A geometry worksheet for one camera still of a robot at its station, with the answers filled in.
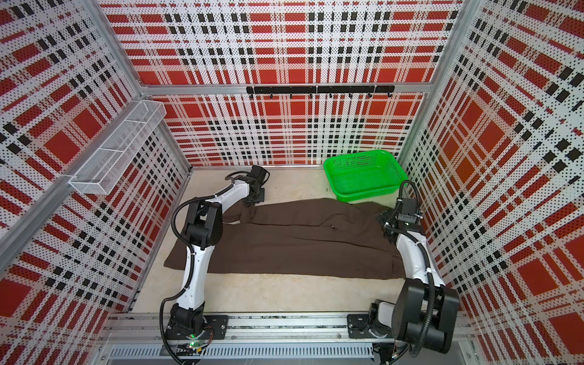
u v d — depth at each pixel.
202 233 0.63
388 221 0.64
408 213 0.65
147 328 0.75
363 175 1.19
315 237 0.95
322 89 0.91
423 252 0.50
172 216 1.14
